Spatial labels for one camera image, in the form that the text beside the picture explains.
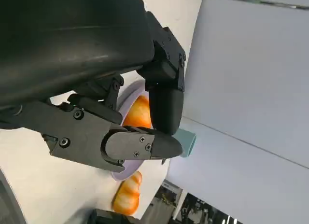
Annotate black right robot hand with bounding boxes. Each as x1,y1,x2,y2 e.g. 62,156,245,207
89,208,143,224

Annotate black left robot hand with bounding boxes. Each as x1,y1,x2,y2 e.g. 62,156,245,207
0,0,186,173

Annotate pale green mug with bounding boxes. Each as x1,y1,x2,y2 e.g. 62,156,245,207
177,128,197,159

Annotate lilac plate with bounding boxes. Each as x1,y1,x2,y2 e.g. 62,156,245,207
112,80,152,182

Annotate dark workshop equipment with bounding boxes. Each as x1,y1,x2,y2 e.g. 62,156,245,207
149,180,309,224

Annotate orange toy bread roll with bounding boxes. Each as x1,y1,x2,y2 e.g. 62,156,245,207
112,170,143,215
122,95,152,129

